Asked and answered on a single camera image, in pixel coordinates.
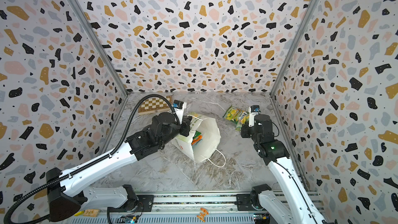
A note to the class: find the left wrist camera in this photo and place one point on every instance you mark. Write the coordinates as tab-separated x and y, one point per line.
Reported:
179	108

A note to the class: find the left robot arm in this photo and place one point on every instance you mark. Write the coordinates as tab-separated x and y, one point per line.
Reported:
70	191

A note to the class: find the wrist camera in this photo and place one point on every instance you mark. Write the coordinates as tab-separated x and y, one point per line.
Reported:
179	108
254	110

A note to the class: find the wooden chessboard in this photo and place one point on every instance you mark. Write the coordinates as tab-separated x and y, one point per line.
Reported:
153	105

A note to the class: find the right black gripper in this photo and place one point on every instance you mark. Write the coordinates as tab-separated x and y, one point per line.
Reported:
244	132

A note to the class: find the left circuit board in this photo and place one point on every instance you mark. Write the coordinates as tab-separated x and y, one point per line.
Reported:
128	219

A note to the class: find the green teal snack packet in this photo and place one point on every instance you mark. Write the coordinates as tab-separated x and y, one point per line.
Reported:
242	119

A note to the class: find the right circuit board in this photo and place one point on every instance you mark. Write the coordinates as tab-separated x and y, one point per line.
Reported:
262	218

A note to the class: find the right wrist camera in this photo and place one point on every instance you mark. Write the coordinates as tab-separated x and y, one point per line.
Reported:
254	110

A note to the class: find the white paper bag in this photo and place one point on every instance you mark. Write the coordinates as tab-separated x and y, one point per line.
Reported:
202	141

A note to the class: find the circuit board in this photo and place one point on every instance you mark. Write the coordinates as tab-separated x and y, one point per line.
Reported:
128	219
262	218

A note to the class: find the yellow green snack packet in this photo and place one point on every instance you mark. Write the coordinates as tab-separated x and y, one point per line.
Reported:
234	114

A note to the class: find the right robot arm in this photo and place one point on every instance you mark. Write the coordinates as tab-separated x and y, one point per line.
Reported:
299	209

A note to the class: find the orange snack packet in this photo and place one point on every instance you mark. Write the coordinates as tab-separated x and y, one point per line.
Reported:
196	138

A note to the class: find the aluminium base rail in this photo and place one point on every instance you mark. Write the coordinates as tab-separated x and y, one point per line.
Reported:
224	207

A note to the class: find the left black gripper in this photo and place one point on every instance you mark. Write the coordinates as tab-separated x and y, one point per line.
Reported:
186	121

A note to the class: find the orange clips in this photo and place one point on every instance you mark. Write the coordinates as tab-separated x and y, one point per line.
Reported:
203	214

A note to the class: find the wooden tag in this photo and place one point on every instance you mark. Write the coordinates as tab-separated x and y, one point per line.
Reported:
91	213

